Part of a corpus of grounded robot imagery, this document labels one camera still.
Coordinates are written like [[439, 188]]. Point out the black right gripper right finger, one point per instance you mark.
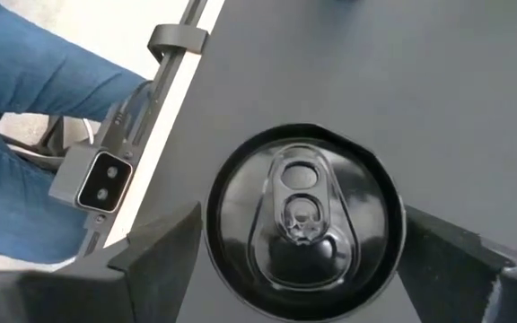
[[447, 278]]

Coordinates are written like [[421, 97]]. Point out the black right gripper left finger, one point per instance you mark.
[[164, 251]]

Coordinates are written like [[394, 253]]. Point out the dark can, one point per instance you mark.
[[303, 224]]

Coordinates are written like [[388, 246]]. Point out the grey chair base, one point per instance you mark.
[[67, 134]]

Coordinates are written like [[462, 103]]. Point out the person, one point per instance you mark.
[[38, 67]]

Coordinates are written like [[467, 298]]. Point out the grey table-level camera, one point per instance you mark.
[[103, 181]]

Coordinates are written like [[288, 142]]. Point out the grey camera on mount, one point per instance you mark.
[[148, 121]]

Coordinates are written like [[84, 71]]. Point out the black rail clamp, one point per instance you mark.
[[177, 38]]

